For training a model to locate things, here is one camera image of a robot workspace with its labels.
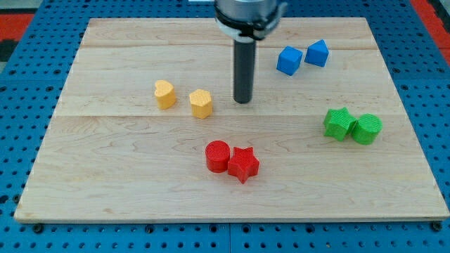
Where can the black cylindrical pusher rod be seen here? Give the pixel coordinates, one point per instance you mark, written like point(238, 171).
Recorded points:
point(243, 71)

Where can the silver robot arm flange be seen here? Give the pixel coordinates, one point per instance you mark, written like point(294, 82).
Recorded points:
point(246, 21)

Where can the blue cube block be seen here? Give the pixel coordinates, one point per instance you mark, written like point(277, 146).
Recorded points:
point(289, 60)

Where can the red cylinder block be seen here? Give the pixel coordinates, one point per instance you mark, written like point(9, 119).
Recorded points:
point(217, 155)

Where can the yellow hexagon block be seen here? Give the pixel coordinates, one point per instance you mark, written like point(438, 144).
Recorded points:
point(201, 103)

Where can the red star block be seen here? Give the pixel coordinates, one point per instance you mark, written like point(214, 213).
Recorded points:
point(243, 164)

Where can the yellow heart block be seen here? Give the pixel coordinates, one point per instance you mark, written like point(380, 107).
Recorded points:
point(165, 94)

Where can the light wooden board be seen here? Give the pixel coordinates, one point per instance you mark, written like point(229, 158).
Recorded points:
point(110, 155)

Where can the green star block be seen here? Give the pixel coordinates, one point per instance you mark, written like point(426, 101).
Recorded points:
point(338, 123)

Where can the green cylinder block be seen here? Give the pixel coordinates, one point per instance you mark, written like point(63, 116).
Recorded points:
point(367, 129)

